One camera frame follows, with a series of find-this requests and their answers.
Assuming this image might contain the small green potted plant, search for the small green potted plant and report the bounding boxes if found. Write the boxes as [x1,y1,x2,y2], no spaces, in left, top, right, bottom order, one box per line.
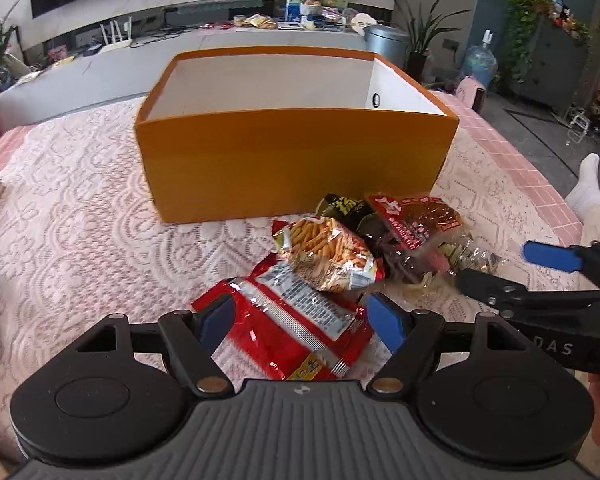
[0,0,22,87]

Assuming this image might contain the grey television console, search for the grey television console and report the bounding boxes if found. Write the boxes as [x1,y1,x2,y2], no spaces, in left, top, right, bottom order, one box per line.
[0,24,382,127]

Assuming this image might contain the black green snack packet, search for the black green snack packet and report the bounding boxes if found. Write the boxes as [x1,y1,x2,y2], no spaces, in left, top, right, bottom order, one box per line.
[314,192,406,281]

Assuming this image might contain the orange cardboard box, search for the orange cardboard box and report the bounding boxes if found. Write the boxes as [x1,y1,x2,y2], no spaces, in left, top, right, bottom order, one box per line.
[134,46,461,225]

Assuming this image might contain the blue water bottle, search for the blue water bottle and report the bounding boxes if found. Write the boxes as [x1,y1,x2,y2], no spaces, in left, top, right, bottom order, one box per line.
[465,30,499,90]

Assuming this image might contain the white folding stand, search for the white folding stand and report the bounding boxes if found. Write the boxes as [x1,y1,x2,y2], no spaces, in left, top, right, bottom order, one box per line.
[564,107,592,145]

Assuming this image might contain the person's white sock foot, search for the person's white sock foot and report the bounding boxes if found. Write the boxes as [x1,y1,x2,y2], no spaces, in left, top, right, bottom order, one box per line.
[564,152,600,222]

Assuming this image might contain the long leaf potted plant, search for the long leaf potted plant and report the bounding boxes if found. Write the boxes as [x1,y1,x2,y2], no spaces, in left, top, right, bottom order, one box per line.
[384,0,474,84]

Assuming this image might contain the hanging ivy plant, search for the hanging ivy plant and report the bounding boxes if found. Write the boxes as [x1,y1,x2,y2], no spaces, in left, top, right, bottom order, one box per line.
[494,0,557,87]

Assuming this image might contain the grey cabinet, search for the grey cabinet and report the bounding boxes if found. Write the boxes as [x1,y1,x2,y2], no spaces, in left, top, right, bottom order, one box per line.
[509,14,592,112]

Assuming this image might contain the silver trash bin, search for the silver trash bin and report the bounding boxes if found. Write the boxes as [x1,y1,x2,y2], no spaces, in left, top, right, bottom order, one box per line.
[363,24,412,72]

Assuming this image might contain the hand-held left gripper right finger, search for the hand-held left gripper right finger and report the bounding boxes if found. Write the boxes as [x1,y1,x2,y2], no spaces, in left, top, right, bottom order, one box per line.
[366,292,527,397]

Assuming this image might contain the red snack packet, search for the red snack packet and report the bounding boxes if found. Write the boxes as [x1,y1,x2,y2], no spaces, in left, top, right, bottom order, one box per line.
[190,254,376,382]

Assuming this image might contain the white router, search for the white router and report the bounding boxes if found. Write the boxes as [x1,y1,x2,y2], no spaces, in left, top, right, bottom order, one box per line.
[99,17,134,55]

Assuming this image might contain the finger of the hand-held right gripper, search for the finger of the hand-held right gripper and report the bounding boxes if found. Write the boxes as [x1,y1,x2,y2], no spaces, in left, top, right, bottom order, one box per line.
[522,240,600,277]
[454,268,600,312]

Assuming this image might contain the fries print snack bag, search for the fries print snack bag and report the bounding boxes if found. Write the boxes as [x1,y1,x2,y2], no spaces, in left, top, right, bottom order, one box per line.
[271,215,386,295]

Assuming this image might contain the yellow snack bags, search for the yellow snack bags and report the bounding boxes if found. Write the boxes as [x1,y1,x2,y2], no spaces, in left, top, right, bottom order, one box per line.
[232,12,279,31]

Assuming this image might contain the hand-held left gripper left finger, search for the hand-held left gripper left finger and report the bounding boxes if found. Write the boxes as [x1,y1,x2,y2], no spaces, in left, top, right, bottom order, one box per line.
[75,292,237,397]

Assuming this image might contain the clear red label snack bag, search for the clear red label snack bag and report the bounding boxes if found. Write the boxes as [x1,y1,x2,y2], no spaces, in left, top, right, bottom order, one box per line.
[364,191,503,286]

